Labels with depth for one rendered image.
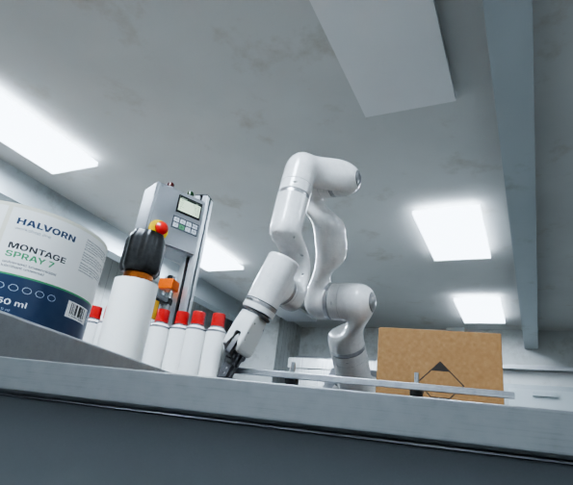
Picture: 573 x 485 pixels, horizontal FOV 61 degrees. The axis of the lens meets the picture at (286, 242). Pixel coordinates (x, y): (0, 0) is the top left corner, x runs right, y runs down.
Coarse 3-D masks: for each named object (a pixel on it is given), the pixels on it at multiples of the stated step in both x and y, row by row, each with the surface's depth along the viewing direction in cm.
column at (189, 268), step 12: (204, 216) 152; (204, 228) 153; (204, 240) 152; (180, 264) 146; (192, 264) 145; (180, 276) 145; (192, 276) 144; (180, 288) 143; (192, 288) 145; (180, 300) 141; (192, 300) 145; (168, 324) 139
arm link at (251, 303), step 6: (246, 300) 119; (252, 300) 118; (258, 300) 117; (246, 306) 120; (252, 306) 117; (258, 306) 117; (264, 306) 117; (270, 306) 118; (258, 312) 118; (264, 312) 117; (270, 312) 118; (270, 318) 119
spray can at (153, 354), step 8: (160, 312) 125; (168, 312) 126; (160, 320) 124; (168, 320) 126; (152, 328) 123; (160, 328) 123; (168, 328) 124; (152, 336) 122; (160, 336) 122; (152, 344) 121; (160, 344) 121; (144, 352) 121; (152, 352) 120; (160, 352) 121; (144, 360) 120; (152, 360) 119; (160, 360) 121; (160, 368) 121
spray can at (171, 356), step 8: (184, 312) 125; (176, 320) 124; (184, 320) 124; (176, 328) 122; (184, 328) 123; (168, 336) 123; (176, 336) 121; (168, 344) 121; (176, 344) 121; (168, 352) 120; (176, 352) 120; (168, 360) 119; (176, 360) 120; (168, 368) 118; (176, 368) 119
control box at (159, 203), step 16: (144, 192) 150; (160, 192) 143; (176, 192) 147; (144, 208) 145; (160, 208) 142; (144, 224) 140; (176, 240) 143; (192, 240) 147; (176, 256) 147; (192, 256) 146
